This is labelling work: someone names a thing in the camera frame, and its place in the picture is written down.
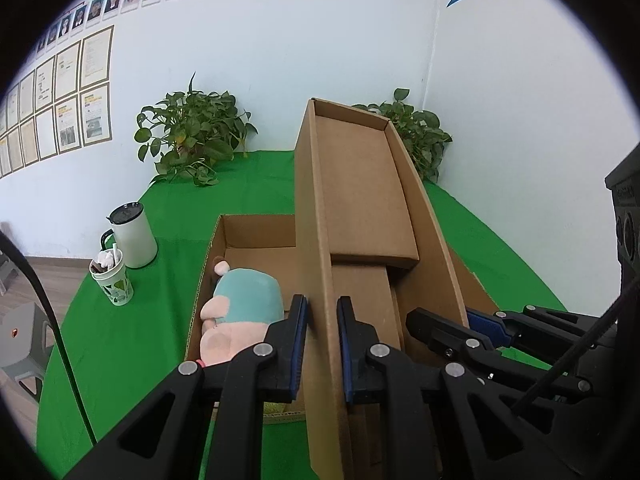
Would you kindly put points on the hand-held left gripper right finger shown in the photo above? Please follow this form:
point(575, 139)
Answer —
point(345, 355)

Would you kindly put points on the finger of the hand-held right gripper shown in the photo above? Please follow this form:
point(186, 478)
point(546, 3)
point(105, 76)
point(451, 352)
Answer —
point(432, 330)
point(487, 327)

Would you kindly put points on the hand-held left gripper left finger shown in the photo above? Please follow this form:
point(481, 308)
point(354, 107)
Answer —
point(299, 342)

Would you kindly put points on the large cardboard box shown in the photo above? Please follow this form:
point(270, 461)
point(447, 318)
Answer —
point(240, 232)

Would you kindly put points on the narrow cardboard tray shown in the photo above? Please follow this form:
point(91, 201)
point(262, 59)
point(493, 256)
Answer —
point(350, 185)

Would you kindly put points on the teal and pink plush toy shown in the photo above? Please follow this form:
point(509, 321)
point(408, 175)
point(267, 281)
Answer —
point(245, 295)

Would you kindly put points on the green tablecloth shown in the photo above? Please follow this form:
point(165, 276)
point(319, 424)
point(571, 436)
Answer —
point(130, 340)

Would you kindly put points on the green patterned paper cup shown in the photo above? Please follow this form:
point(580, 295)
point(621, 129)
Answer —
point(116, 285)

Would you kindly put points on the white tumbler with black lid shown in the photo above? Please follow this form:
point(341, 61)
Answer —
point(134, 240)

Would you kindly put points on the small potted green plant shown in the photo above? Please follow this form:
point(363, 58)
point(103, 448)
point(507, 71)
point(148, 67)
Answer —
point(420, 135)

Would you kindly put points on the large leafy pothos plant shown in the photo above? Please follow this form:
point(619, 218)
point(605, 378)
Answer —
point(195, 130)

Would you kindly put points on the grey plastic stool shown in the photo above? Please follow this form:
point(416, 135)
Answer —
point(25, 340)
point(6, 272)

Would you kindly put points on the group of framed wall documents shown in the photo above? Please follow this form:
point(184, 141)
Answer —
point(65, 100)

